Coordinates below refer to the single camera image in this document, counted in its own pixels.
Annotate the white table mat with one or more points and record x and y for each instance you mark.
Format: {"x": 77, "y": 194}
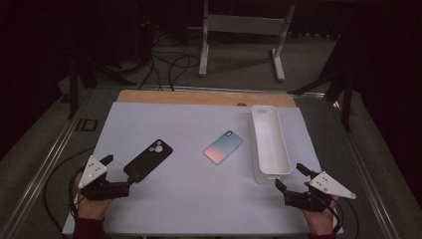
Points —
{"x": 199, "y": 199}

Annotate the pink blue gradient phone case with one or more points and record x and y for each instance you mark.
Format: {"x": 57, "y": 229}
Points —
{"x": 223, "y": 147}

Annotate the black flat frame on floor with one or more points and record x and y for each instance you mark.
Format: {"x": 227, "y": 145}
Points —
{"x": 87, "y": 125}

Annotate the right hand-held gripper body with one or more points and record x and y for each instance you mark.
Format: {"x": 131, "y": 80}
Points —
{"x": 326, "y": 186}

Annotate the person's right hand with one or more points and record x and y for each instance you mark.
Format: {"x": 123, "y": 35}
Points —
{"x": 320, "y": 222}

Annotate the aluminium floor rail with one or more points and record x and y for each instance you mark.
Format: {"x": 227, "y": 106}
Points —
{"x": 43, "y": 166}
{"x": 368, "y": 172}

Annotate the white plastic storage bin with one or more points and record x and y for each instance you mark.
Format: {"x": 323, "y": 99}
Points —
{"x": 270, "y": 146}

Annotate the white metal stand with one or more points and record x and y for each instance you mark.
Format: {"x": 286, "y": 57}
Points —
{"x": 245, "y": 25}

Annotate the black tripod stand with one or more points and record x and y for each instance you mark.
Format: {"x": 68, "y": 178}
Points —
{"x": 346, "y": 99}
{"x": 74, "y": 86}

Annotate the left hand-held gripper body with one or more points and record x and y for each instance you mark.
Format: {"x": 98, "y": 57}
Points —
{"x": 93, "y": 171}

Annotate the person's left hand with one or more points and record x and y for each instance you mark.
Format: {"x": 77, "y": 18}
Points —
{"x": 93, "y": 209}

